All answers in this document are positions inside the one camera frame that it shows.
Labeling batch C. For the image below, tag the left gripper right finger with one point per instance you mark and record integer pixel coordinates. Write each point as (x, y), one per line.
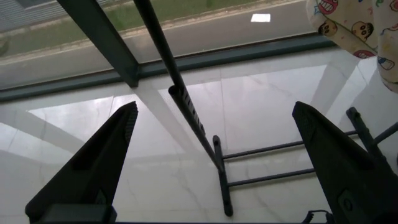
(351, 180)

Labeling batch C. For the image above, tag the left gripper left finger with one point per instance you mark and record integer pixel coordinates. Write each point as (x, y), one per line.
(87, 180)

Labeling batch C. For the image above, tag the cream printed shorts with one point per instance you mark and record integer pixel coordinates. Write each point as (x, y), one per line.
(348, 28)

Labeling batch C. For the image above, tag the window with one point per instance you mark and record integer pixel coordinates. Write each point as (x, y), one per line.
(217, 31)

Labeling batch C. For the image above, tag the black clothes rack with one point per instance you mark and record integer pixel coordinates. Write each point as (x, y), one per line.
(186, 105)

